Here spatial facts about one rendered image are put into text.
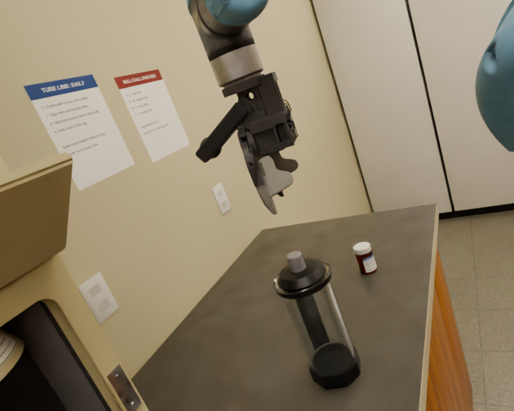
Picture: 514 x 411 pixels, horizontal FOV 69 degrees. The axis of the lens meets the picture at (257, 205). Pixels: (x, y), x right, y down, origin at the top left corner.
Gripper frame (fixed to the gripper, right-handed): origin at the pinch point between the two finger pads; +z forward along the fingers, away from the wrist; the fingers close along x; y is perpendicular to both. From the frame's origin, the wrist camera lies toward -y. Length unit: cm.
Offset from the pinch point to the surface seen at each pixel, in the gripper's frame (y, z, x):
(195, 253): -46, 25, 48
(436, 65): 79, 11, 237
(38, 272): -21.7, -8.0, -27.9
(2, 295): -22.8, -8.0, -32.0
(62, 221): -15.3, -12.8, -27.4
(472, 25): 103, -6, 231
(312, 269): 2.7, 13.8, -1.6
